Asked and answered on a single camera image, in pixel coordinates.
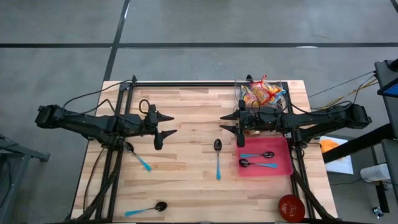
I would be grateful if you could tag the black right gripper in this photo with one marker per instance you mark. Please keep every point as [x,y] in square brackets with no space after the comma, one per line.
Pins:
[258,119]

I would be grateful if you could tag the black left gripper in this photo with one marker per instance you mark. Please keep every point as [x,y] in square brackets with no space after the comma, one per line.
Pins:
[152,124]

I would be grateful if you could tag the pink green ramen packet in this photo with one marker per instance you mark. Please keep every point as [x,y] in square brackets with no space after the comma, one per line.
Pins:
[248,97]

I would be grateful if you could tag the red yellow ramen packet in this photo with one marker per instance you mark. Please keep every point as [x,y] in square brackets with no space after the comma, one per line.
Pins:
[263,83]

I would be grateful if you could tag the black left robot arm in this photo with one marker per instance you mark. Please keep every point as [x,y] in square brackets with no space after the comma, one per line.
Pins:
[93,124]

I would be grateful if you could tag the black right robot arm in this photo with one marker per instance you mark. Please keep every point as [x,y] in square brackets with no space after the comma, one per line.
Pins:
[326,116]

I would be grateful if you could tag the pink plastic bin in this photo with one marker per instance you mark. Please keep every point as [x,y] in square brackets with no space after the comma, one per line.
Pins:
[264,171]

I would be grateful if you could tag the orange object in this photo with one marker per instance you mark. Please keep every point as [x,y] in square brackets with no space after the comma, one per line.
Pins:
[329,145]

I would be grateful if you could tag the red bowl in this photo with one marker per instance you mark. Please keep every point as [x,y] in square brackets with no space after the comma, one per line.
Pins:
[291,209]

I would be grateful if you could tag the white paper sheet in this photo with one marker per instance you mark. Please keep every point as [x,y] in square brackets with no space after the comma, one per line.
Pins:
[342,161]

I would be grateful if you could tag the black beam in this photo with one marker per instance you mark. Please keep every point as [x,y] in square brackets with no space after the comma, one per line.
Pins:
[357,144]

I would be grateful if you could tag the grey metal furniture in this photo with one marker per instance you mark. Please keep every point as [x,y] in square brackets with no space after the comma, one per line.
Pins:
[25,151]

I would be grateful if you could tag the white paper roll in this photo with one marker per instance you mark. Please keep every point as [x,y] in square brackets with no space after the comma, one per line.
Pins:
[374,172]

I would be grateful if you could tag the black monitor stand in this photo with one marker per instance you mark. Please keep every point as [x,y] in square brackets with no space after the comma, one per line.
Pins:
[388,77]

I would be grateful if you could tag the black post with caster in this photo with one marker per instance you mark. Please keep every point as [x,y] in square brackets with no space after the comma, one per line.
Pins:
[382,196]

